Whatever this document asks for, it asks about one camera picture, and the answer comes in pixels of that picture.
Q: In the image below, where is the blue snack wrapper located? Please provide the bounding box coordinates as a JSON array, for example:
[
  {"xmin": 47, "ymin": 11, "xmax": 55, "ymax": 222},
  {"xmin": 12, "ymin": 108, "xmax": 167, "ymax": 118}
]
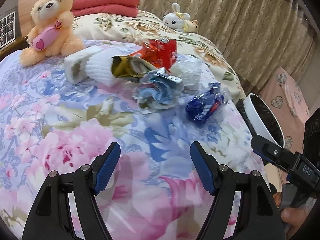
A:
[{"xmin": 185, "ymin": 82, "xmax": 228, "ymax": 126}]

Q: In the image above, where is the white paper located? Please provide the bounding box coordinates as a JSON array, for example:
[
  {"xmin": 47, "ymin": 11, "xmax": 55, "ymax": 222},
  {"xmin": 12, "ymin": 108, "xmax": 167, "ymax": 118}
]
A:
[{"xmin": 169, "ymin": 55, "xmax": 202, "ymax": 90}]

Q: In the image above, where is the silver blue wrapper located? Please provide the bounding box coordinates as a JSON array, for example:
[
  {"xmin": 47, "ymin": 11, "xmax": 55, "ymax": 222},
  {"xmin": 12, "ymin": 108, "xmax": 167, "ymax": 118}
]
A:
[{"xmin": 132, "ymin": 68, "xmax": 184, "ymax": 114}]

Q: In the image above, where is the red snack wrapper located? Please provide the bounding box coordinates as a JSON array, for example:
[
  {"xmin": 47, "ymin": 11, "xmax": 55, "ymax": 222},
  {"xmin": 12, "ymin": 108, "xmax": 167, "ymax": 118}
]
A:
[{"xmin": 130, "ymin": 39, "xmax": 177, "ymax": 72}]

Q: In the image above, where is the white foam block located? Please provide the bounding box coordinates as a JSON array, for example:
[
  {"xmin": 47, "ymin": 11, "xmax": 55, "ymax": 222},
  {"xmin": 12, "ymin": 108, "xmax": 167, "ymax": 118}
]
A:
[{"xmin": 63, "ymin": 46, "xmax": 103, "ymax": 85}]

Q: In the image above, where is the white foam net sleeve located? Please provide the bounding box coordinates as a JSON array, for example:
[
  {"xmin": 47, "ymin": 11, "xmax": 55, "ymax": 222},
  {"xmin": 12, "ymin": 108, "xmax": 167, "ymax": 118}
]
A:
[{"xmin": 85, "ymin": 51, "xmax": 120, "ymax": 87}]

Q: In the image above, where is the olive gold foil bag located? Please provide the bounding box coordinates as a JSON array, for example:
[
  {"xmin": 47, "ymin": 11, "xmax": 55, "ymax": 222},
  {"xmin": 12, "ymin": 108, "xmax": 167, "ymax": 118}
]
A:
[{"xmin": 111, "ymin": 56, "xmax": 156, "ymax": 83}]

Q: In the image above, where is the white trash bin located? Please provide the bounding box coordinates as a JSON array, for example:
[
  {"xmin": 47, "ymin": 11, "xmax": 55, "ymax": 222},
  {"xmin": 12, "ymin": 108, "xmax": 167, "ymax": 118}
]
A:
[{"xmin": 236, "ymin": 93, "xmax": 285, "ymax": 147}]

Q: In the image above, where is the right hand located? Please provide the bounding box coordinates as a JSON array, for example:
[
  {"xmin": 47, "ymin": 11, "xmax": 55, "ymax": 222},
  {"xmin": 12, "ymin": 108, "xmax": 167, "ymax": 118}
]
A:
[{"xmin": 280, "ymin": 207, "xmax": 307, "ymax": 231}]

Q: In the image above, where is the pink heart cloth cover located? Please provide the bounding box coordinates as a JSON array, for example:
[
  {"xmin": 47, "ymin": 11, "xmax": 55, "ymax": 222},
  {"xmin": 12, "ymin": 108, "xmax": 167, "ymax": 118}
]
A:
[{"xmin": 260, "ymin": 67, "xmax": 310, "ymax": 153}]

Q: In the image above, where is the beige patterned curtain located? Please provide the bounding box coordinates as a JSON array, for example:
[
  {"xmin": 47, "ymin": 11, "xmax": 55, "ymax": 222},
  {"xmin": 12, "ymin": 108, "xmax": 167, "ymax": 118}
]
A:
[{"xmin": 140, "ymin": 0, "xmax": 317, "ymax": 92}]

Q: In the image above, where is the brown bear plush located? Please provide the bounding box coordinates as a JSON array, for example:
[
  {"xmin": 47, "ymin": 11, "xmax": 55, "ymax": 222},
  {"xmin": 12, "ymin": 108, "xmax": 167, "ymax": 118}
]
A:
[{"xmin": 185, "ymin": 20, "xmax": 199, "ymax": 33}]

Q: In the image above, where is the white rabbit plush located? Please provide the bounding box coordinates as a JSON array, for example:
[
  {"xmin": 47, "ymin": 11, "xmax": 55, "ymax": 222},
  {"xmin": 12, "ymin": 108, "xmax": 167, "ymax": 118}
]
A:
[{"xmin": 163, "ymin": 3, "xmax": 190, "ymax": 33}]

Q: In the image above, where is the wooden nightstand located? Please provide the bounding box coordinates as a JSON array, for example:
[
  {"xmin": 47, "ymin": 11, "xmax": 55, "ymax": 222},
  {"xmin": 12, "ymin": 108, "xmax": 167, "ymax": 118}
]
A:
[{"xmin": 0, "ymin": 36, "xmax": 29, "ymax": 61}]

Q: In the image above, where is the orange teddy bear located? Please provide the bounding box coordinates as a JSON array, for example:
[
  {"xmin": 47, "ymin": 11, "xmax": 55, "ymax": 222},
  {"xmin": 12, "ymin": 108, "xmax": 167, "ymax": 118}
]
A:
[{"xmin": 20, "ymin": 0, "xmax": 85, "ymax": 67}]

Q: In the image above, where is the cream floral quilt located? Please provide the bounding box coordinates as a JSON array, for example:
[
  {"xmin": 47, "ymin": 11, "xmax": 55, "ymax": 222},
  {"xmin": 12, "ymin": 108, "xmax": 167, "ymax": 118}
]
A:
[{"xmin": 72, "ymin": 10, "xmax": 246, "ymax": 103}]

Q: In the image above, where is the red folded blanket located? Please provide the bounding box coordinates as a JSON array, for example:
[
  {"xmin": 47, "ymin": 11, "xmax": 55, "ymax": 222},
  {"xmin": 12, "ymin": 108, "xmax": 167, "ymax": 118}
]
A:
[{"xmin": 71, "ymin": 0, "xmax": 140, "ymax": 17}]

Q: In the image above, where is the photo frame grid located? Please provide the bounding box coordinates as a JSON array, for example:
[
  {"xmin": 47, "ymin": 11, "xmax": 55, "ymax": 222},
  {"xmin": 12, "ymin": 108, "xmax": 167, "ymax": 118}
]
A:
[{"xmin": 0, "ymin": 11, "xmax": 16, "ymax": 49}]

